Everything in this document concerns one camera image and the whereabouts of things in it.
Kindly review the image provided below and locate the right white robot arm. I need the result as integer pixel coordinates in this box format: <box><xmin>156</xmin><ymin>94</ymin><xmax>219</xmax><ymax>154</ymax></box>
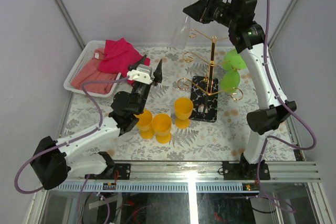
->
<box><xmin>183</xmin><ymin>0</ymin><xmax>297</xmax><ymax>179</ymax></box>

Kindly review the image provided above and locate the green plastic wine glass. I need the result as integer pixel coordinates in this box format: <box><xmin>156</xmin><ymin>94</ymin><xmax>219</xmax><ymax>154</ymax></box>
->
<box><xmin>220</xmin><ymin>70</ymin><xmax>240</xmax><ymax>93</ymax></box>

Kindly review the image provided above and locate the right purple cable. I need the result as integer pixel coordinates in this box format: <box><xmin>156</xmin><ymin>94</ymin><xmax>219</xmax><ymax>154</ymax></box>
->
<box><xmin>254</xmin><ymin>0</ymin><xmax>317</xmax><ymax>214</ymax></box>

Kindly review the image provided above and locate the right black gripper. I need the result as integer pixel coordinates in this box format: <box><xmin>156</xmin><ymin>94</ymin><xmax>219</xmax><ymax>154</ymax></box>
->
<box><xmin>182</xmin><ymin>0</ymin><xmax>237</xmax><ymax>29</ymax></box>

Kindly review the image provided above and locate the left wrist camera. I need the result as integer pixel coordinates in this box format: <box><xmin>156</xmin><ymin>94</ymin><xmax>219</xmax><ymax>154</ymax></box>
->
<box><xmin>127</xmin><ymin>64</ymin><xmax>153</xmax><ymax>85</ymax></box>

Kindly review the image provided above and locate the orange wine glass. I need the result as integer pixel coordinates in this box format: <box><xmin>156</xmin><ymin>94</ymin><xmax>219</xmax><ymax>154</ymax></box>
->
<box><xmin>174</xmin><ymin>97</ymin><xmax>193</xmax><ymax>129</ymax></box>
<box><xmin>134</xmin><ymin>110</ymin><xmax>155</xmax><ymax>140</ymax></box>
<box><xmin>152</xmin><ymin>113</ymin><xmax>172</xmax><ymax>144</ymax></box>

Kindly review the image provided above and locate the floral table mat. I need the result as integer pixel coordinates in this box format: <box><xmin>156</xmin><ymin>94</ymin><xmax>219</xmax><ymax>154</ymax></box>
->
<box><xmin>62</xmin><ymin>47</ymin><xmax>296</xmax><ymax>161</ymax></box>

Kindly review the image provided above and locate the salmon pink cloth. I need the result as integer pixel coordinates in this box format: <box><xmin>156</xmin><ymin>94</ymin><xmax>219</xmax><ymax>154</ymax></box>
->
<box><xmin>70</xmin><ymin>48</ymin><xmax>118</xmax><ymax>94</ymax></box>

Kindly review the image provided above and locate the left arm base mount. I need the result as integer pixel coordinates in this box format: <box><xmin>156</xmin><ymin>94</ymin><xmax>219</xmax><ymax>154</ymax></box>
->
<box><xmin>85</xmin><ymin>152</ymin><xmax>131</xmax><ymax>183</ymax></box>

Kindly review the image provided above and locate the white plastic basket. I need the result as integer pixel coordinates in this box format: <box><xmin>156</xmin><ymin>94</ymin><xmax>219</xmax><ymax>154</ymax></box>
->
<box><xmin>64</xmin><ymin>40</ymin><xmax>119</xmax><ymax>98</ymax></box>

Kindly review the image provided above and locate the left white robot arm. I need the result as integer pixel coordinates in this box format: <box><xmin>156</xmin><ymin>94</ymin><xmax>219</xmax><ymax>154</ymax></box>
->
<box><xmin>29</xmin><ymin>56</ymin><xmax>162</xmax><ymax>190</ymax></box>

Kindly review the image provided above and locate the magenta cloth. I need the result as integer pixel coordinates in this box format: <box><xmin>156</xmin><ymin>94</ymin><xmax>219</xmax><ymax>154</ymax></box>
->
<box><xmin>98</xmin><ymin>38</ymin><xmax>143</xmax><ymax>77</ymax></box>

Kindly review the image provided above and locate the aluminium front rail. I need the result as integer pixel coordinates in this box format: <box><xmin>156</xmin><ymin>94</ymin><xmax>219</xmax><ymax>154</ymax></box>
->
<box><xmin>39</xmin><ymin>161</ymin><xmax>322</xmax><ymax>182</ymax></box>

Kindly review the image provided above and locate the gold wine glass rack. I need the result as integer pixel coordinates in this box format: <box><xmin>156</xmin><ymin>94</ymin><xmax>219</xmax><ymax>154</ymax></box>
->
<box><xmin>177</xmin><ymin>29</ymin><xmax>244</xmax><ymax>123</ymax></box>

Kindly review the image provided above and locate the blue cable duct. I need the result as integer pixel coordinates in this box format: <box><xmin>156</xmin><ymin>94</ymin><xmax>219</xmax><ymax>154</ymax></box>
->
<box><xmin>55</xmin><ymin>182</ymin><xmax>253</xmax><ymax>193</ymax></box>

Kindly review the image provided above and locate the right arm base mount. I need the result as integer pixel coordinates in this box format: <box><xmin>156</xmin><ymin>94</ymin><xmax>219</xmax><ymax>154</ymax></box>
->
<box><xmin>222</xmin><ymin>154</ymin><xmax>270</xmax><ymax>180</ymax></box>

